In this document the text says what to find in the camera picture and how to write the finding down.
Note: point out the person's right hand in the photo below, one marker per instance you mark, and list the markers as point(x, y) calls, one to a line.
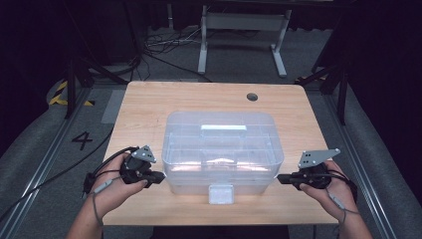
point(335, 195)

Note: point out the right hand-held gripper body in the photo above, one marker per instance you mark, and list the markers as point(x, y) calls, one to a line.
point(315, 172)

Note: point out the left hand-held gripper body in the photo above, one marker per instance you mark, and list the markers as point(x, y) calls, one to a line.
point(136, 169)

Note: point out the black metal stand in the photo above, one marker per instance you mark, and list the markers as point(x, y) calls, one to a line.
point(70, 89)
point(341, 89)

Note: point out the person's left hand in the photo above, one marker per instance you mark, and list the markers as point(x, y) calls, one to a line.
point(109, 195)

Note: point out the white metal desk frame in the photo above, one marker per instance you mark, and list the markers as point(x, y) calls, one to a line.
point(207, 49)

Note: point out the person's dark lap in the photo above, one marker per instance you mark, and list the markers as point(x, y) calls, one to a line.
point(215, 232)

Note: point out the clear plastic storage box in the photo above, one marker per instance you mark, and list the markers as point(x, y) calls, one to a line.
point(222, 152)

